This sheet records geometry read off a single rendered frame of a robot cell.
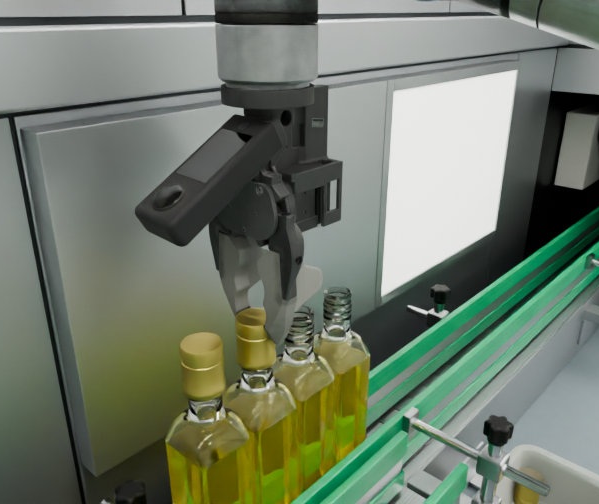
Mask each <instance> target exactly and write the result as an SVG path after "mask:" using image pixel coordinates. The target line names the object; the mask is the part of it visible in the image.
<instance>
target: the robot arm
mask: <svg viewBox="0 0 599 504"><path fill-rule="evenodd" d="M446 1H457V2H461V3H464V4H467V5H470V6H473V7H476V8H479V9H482V10H485V11H488V12H490V13H493V14H496V15H499V16H502V17H505V18H509V19H512V20H515V21H518V22H521V23H524V24H526V25H529V26H532V27H535V28H538V29H541V30H544V31H546V32H549V33H552V34H555V35H558V36H561V37H563V38H566V39H569V40H572V41H575V42H578V43H580V44H583V45H586V46H589V47H592V48H595V49H597V50H599V0H446ZM214 12H215V13H216V14H215V23H221V24H215V32H216V52H217V71H218V78H219V79H220V80H221V81H223V82H226V83H224V84H222V85H221V103H222V104H223V105H226V106H230V107H235V108H243V110H244V116H242V115H237V114H234V115H233V116H232V117H231V118H230V119H229V120H228V121H226V122H225V123H224V124H223V125H222V126H221V127H220V128H219V129H218V130H217V131H216V132H215V133H214V134H213V135H212V136H211V137H209V138H208V139H207V140H206V141H205V142H204V143H203V144H202V145H201V146H200V147H199V148H198V149H197V150H196V151H195V152H194V153H192V154H191V155H190V156H189V157H188V158H187V159H186V160H185V161H184V162H183V163H182V164H181V165H180V166H179V167H178V168H176V169H175V170H174V171H173V172H172V173H171V174H170V175H169V176H168V177H167V178H166V179H165V180H164V181H163V182H162V183H161V184H159V185H158V186H157V187H156V188H155V189H154V190H153V191H152V192H151V193H150V194H149V195H148V196H147V197H146V198H145V199H144V200H142V201H141V202H140V203H139V204H138V205H137V206H136V208H135V215H136V217H137V218H138V219H139V221H140V222H141V223H142V225H143V226H144V227H145V229H146V230H147V231H148V232H150V233H152V234H154V235H156V236H158V237H160V238H162V239H164V240H167V241H169V242H171V243H173V244H175V245H177V246H179V247H184V246H187V245H188V244H189V243H190V242H191V241H192V240H193V239H194V238H195V237H196V236H197V235H198V234H199V233H200V232H201V231H202V230H203V229H204V228H205V227H206V226H207V225H208V224H209V237H210V242H211V247H212V252H213V256H214V261H215V266H216V270H217V271H219V275H220V279H221V283H222V286H223V289H224V292H225V294H226V297H227V299H228V302H229V304H230V307H231V309H232V312H233V314H234V316H235V317H236V315H237V314H238V313H239V312H240V311H242V310H245V309H249V308H251V306H249V301H248V290H249V289H250V288H251V287H252V286H253V285H255V284H256V283H257V282H258V281H259V280H262V283H263V286H264V300H263V307H264V310H265V314H266V320H265V325H263V327H264V330H265V331H266V332H267V334H268V335H269V337H270V338H271V339H272V341H273V342H274V344H276V345H279V344H281V343H283V341H284V339H285V338H286V336H287V335H288V333H289V331H290V328H291V325H292V322H293V318H294V316H295V312H296V311H297V310H298V309H299V308H300V307H301V306H302V305H303V304H305V303H306V302H307V301H308V300H309V299H310V298H311V297H312V296H313V295H315V294H316V293H317V292H318V291H319V289H320V288H321V285H322V280H323V278H322V272H321V270H320V269H319V268H317V267H313V266H309V265H306V264H305V263H304V259H303V258H304V237H303V235H302V232H305V231H308V230H310V229H313V228H315V227H318V224H320V223H321V226H323V227H325V226H327V225H330V224H333V223H335V222H338V221H340V220H341V205H342V173H343V161H340V160H335V159H330V158H328V156H327V140H328V91H329V85H321V84H320V85H314V84H312V83H309V82H312V81H314V80H315V79H316V78H317V77H318V24H314V23H318V14H317V13H318V0H214ZM334 180H337V192H336V208H335V209H332V210H330V186H331V181H334ZM266 245H268V249H269V250H268V249H263V248H262V247H263V246H266Z"/></svg>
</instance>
